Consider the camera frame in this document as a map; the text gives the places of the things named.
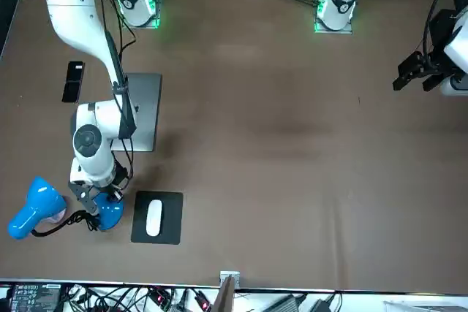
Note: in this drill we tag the aluminium camera post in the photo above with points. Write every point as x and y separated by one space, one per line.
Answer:
229 279

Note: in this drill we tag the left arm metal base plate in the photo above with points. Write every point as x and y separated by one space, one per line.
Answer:
347 30

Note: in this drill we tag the black labelled power adapter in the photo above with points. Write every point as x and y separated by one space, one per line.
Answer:
33 297

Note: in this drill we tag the black phone with white label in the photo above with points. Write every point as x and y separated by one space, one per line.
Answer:
75 74

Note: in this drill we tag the black mouse pad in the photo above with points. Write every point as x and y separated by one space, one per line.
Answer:
172 224

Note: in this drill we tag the grey laptop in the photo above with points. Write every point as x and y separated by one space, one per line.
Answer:
146 107

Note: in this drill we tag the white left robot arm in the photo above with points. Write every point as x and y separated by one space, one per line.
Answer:
343 1

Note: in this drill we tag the blue desk lamp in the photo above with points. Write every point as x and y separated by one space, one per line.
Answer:
36 202

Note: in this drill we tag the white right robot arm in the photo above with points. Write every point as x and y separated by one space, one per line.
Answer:
73 16

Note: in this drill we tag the grey power adapter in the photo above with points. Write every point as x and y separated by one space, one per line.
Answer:
283 303

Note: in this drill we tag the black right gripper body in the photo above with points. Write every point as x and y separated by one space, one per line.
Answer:
102 190

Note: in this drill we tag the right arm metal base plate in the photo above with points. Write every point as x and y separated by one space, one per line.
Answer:
157 25

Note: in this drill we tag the white computer mouse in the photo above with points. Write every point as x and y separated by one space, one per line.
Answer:
154 217

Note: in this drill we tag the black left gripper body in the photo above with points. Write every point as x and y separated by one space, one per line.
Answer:
437 38

